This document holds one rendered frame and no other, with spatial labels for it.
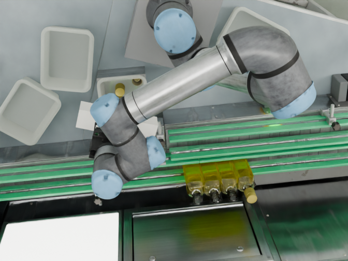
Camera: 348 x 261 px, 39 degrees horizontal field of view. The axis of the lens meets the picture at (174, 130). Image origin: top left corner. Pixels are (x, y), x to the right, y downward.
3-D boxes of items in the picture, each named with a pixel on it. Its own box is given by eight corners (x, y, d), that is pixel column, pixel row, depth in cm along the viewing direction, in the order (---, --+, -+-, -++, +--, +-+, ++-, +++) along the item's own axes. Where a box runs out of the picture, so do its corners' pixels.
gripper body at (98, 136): (95, 119, 142) (92, 140, 131) (125, 126, 143) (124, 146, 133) (89, 142, 145) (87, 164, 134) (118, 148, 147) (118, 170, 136)
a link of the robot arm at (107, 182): (131, 191, 121) (101, 207, 122) (130, 168, 131) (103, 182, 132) (113, 169, 118) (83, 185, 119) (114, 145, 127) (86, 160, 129)
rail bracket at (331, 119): (317, 114, 181) (331, 131, 169) (319, 95, 177) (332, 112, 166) (328, 113, 181) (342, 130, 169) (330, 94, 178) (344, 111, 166)
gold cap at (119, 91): (114, 83, 180) (114, 88, 176) (124, 82, 180) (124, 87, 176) (115, 92, 181) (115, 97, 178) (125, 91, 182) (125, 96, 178)
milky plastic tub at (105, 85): (104, 125, 189) (104, 135, 181) (97, 70, 178) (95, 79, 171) (150, 120, 190) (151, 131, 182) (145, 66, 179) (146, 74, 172)
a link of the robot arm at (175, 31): (179, -6, 148) (184, 5, 136) (200, 31, 154) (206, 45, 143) (144, 14, 150) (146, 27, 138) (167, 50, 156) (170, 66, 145)
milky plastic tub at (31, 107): (-6, 114, 185) (-11, 125, 177) (24, 68, 177) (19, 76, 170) (36, 136, 191) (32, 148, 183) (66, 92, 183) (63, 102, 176)
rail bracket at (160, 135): (157, 153, 182) (159, 172, 171) (153, 112, 174) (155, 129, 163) (165, 153, 182) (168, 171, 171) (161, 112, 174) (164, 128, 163)
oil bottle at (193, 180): (182, 167, 186) (188, 200, 167) (180, 154, 183) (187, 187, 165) (197, 165, 186) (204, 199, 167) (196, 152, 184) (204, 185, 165)
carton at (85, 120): (81, 100, 152) (79, 109, 146) (157, 116, 156) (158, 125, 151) (77, 118, 154) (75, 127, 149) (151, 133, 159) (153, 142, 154)
